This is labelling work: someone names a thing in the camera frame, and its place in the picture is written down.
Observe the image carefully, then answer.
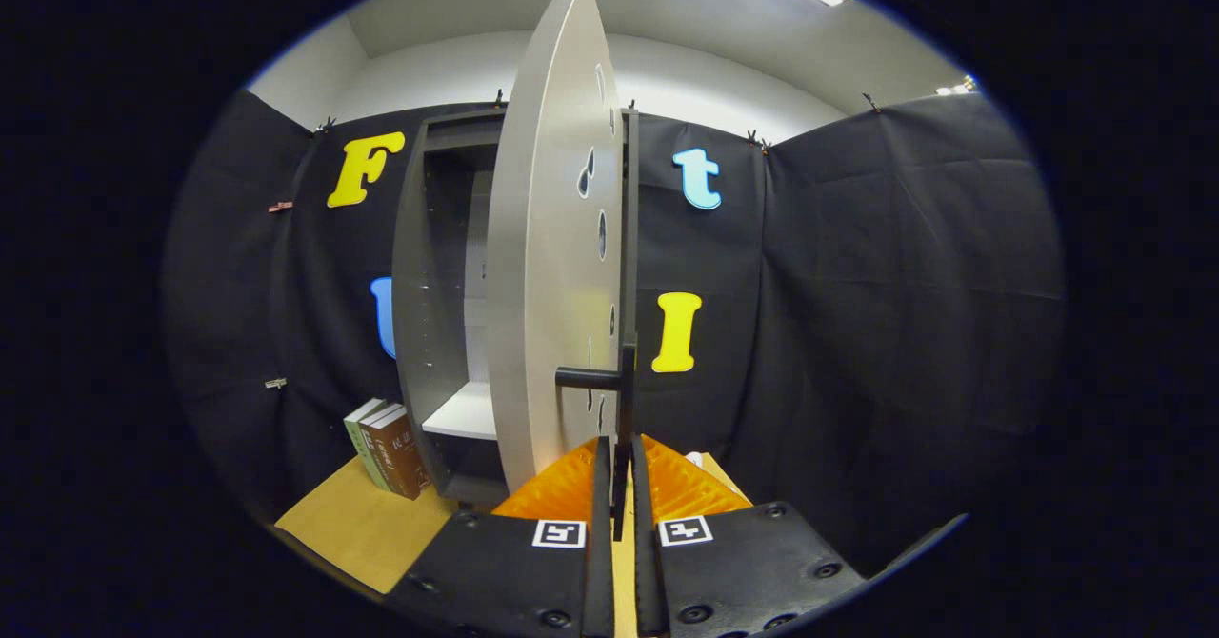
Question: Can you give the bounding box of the black backdrop cloth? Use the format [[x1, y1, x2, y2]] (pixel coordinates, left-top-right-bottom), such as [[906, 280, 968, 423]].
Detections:
[[164, 90, 1065, 572]]

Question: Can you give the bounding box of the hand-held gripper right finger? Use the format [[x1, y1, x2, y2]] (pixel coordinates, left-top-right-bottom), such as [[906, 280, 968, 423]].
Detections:
[[632, 434, 868, 638]]

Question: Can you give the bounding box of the black door handle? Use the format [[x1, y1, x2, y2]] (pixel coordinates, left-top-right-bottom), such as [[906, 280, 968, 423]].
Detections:
[[555, 333, 637, 542]]

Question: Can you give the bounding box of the green book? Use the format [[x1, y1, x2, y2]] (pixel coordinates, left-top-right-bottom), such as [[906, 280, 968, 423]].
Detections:
[[344, 398, 387, 491]]

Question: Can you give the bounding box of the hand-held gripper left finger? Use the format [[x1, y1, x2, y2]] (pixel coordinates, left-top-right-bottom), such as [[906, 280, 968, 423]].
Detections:
[[386, 435, 615, 638]]

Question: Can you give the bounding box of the brown book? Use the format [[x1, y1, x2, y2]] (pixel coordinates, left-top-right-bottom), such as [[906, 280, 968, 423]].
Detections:
[[367, 408, 434, 501]]

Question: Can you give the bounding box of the grey cabinet body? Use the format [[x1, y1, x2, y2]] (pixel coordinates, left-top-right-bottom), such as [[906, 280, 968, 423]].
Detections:
[[391, 108, 641, 510]]

